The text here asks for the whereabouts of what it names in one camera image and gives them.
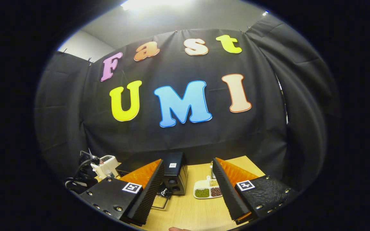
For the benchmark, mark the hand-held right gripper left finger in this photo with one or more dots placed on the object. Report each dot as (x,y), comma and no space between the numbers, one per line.
(148,195)

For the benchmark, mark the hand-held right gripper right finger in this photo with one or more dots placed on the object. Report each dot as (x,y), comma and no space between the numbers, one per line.
(228,192)

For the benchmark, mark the black electric oven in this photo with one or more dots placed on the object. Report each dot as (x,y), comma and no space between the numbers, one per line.
(177,175)

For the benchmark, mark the white divided tray of beans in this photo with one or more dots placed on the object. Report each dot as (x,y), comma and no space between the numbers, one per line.
(204,191)

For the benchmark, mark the white toaster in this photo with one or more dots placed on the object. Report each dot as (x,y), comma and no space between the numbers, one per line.
(108,162)

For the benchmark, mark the black backdrop cloth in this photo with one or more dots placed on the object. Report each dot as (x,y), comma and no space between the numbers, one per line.
(178,138)

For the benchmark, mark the large ceiling light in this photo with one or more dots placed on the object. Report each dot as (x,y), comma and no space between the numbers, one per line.
(153,4)

